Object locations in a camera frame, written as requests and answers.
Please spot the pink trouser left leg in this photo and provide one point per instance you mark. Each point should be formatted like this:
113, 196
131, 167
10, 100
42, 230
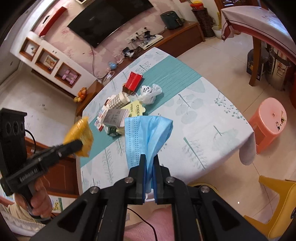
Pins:
159, 226

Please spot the blue round ornament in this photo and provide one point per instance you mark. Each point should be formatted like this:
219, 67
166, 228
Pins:
112, 65

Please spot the red white Kinder chocolate box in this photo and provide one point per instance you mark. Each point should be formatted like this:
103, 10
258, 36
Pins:
100, 118

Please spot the blue face mask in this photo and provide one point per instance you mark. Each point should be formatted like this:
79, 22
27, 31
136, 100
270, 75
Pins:
145, 134

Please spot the yellow wrapper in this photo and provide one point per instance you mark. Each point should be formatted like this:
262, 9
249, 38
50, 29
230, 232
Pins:
81, 131

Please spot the white wall shelf unit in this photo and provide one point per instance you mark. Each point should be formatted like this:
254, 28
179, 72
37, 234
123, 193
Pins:
51, 63

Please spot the dark green air fryer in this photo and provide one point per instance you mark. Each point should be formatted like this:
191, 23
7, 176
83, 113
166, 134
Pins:
171, 20

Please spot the white grey printed carton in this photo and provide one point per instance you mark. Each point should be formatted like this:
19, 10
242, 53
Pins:
116, 117

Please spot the black television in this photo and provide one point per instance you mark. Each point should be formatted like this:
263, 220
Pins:
101, 18

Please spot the green cream Codex chocolate box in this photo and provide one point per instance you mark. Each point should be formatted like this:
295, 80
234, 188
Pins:
136, 109

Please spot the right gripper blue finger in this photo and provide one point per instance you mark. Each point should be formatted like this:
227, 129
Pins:
162, 194
136, 194

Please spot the pink plastic stool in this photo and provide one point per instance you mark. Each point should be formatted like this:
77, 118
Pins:
268, 122

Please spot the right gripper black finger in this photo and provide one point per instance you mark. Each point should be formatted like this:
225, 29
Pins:
70, 148

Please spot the checked paper cup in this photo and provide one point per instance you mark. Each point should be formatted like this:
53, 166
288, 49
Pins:
118, 101

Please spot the red small box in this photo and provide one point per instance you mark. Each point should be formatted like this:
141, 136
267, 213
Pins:
132, 83

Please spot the dark wicker basket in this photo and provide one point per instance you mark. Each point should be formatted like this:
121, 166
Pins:
205, 22

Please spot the white set-top box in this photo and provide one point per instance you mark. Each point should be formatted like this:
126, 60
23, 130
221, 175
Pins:
151, 41

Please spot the white plastic bag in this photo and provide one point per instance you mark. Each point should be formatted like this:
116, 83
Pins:
148, 94

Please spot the yellow rimmed trash bin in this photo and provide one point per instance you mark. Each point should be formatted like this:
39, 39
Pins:
204, 186

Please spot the fruit bowl with oranges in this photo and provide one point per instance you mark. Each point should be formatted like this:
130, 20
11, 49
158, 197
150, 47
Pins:
81, 95

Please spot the person left hand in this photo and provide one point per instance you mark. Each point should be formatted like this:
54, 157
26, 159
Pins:
41, 202

